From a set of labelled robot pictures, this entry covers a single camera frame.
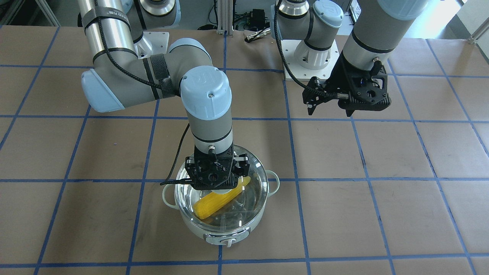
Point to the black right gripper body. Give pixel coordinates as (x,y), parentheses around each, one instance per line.
(242,164)

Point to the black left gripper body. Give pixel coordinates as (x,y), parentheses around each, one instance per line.
(341,75)

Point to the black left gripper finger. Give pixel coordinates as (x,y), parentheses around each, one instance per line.
(311,106)
(350,112)

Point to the yellow corn cob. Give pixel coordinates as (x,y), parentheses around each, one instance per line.
(211,203)

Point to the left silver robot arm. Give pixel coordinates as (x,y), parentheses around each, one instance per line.
(377,32)

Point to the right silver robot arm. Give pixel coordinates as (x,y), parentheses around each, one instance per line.
(121,78)

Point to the pale green cooking pot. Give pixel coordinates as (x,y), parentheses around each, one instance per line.
(229,237)

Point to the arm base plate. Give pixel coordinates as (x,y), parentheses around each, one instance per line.
(305,62)
(151,43)

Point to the aluminium frame post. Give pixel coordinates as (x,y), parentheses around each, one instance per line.
(225,17)

